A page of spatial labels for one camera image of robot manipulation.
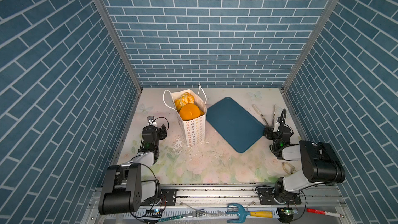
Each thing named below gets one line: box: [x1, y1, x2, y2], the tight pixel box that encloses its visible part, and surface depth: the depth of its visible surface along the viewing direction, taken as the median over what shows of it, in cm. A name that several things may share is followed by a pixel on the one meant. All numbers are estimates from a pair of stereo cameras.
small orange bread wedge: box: [174, 98, 183, 114], surface depth 86 cm
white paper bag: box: [162, 84, 208, 148], surface depth 81 cm
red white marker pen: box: [306, 207, 345, 218], surface depth 71 cm
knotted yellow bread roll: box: [179, 91, 195, 107], surface depth 84 cm
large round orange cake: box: [179, 103, 205, 121], surface depth 78 cm
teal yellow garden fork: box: [226, 202, 274, 223], surface depth 69 cm
